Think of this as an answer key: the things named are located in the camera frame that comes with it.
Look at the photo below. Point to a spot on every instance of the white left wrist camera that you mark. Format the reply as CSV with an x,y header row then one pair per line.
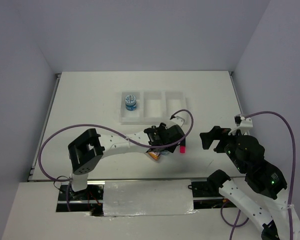
x,y
176,120

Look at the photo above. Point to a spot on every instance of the pink highlighter with black cap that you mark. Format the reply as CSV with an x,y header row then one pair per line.
x,y
182,147

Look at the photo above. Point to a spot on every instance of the silver metal table rail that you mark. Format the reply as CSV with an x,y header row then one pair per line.
x,y
129,179

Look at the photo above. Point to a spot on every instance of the clear three-compartment plastic organizer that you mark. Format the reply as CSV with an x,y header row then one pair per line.
x,y
153,106

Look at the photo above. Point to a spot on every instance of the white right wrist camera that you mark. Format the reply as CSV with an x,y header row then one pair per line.
x,y
243,125

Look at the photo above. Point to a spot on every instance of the blue cleaning gel jar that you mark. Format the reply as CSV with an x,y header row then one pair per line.
x,y
130,101
165,152

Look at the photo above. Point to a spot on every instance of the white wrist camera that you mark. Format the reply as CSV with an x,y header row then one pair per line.
x,y
176,120
243,125

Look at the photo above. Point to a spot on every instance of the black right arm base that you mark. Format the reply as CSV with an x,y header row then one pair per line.
x,y
204,197

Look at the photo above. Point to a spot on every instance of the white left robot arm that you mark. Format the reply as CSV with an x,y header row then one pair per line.
x,y
90,147

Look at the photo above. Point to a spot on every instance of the white foil-covered front panel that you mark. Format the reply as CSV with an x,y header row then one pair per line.
x,y
147,198

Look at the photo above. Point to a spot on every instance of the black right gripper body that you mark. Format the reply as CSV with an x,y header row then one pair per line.
x,y
237,160

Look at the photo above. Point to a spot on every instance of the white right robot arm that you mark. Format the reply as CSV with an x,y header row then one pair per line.
x,y
264,199

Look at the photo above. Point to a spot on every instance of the pink tube of coloured pens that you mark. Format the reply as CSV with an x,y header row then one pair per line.
x,y
154,156

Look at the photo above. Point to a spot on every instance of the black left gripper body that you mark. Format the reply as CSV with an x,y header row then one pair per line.
x,y
161,126

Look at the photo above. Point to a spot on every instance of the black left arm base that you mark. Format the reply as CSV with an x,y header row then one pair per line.
x,y
89,200

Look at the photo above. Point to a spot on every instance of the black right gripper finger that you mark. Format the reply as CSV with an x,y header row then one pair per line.
x,y
215,134
221,146

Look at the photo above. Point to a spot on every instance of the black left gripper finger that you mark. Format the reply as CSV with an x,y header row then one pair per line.
x,y
157,149
178,145

